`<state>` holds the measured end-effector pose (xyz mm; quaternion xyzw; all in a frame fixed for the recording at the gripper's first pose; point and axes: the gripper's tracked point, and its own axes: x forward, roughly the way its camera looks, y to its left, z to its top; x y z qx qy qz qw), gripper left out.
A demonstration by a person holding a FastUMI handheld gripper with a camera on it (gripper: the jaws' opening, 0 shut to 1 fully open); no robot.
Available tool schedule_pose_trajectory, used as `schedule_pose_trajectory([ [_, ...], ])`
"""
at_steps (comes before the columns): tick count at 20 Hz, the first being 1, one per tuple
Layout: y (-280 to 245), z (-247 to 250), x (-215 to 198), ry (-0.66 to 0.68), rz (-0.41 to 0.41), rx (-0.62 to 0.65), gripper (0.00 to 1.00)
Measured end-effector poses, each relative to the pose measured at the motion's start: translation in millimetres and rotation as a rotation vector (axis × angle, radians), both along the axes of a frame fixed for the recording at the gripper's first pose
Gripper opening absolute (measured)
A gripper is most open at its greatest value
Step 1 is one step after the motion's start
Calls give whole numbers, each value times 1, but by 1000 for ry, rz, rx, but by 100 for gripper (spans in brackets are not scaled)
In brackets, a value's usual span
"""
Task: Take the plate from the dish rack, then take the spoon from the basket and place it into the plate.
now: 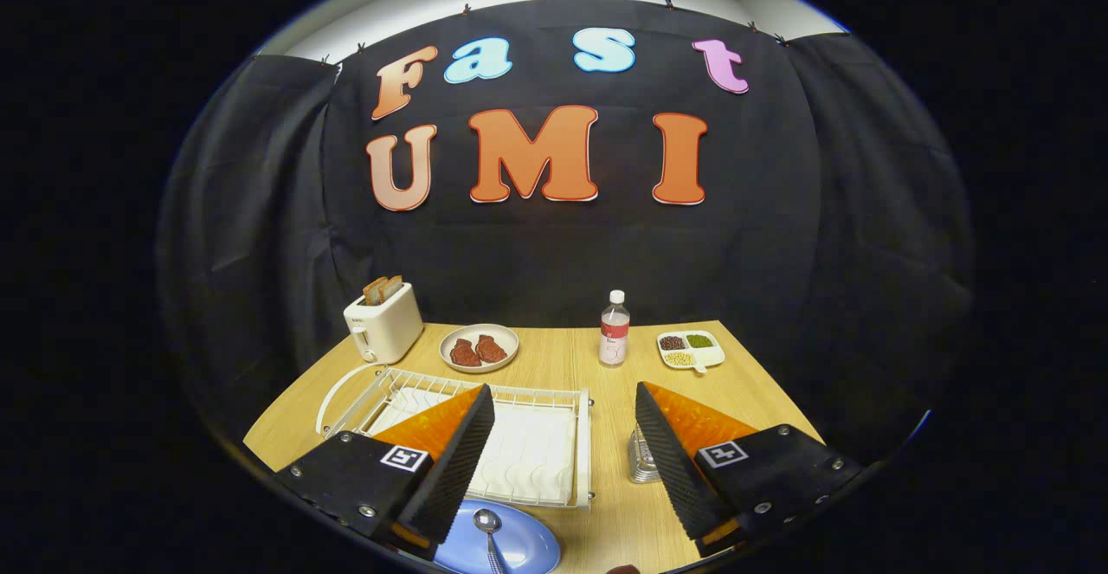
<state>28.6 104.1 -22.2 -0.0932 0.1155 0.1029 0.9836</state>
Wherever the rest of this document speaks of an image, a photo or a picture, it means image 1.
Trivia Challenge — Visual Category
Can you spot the white divided dish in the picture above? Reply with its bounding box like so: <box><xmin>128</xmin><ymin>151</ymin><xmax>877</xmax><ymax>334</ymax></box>
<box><xmin>656</xmin><ymin>330</ymin><xmax>726</xmax><ymax>374</ymax></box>

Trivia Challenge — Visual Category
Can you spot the clear plastic bottle red label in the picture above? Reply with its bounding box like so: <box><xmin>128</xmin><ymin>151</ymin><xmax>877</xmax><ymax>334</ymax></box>
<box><xmin>598</xmin><ymin>290</ymin><xmax>631</xmax><ymax>368</ymax></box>

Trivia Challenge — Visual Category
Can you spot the cream toaster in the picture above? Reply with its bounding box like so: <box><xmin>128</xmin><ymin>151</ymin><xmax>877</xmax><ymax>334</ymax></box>
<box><xmin>343</xmin><ymin>282</ymin><xmax>425</xmax><ymax>365</ymax></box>

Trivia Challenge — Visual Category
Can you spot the white round plate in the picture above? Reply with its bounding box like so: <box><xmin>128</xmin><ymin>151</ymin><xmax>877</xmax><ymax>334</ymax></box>
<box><xmin>439</xmin><ymin>323</ymin><xmax>520</xmax><ymax>374</ymax></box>

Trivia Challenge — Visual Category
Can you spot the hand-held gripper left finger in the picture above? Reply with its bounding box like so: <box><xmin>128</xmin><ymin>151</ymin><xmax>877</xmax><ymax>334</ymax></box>
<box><xmin>275</xmin><ymin>384</ymin><xmax>497</xmax><ymax>562</ymax></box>

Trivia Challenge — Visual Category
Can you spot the metal spoon with white handle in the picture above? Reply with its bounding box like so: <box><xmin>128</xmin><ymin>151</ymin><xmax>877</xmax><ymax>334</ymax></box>
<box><xmin>473</xmin><ymin>508</ymin><xmax>512</xmax><ymax>574</ymax></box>

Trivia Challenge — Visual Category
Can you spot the metal wire basket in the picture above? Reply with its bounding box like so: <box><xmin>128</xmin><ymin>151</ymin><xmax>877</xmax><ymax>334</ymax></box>
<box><xmin>627</xmin><ymin>422</ymin><xmax>663</xmax><ymax>484</ymax></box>

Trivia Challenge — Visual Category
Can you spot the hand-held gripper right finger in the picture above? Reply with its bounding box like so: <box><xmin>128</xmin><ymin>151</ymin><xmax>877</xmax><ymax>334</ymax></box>
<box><xmin>635</xmin><ymin>381</ymin><xmax>866</xmax><ymax>558</ymax></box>

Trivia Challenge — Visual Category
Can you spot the blue plate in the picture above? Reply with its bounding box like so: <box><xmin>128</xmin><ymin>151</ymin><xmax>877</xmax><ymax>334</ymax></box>
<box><xmin>433</xmin><ymin>499</ymin><xmax>562</xmax><ymax>574</ymax></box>

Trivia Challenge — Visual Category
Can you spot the white wire dish rack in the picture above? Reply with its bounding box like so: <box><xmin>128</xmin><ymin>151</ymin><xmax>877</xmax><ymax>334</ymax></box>
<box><xmin>315</xmin><ymin>364</ymin><xmax>594</xmax><ymax>510</ymax></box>

